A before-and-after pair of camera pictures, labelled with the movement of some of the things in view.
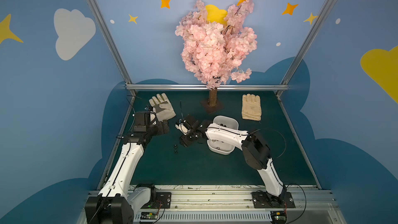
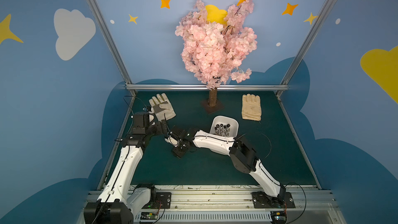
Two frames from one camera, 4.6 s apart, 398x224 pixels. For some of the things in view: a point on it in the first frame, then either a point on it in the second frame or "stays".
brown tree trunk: x=213 y=97 stays
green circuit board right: x=278 y=217 stays
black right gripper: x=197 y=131 to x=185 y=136
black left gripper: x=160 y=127 stays
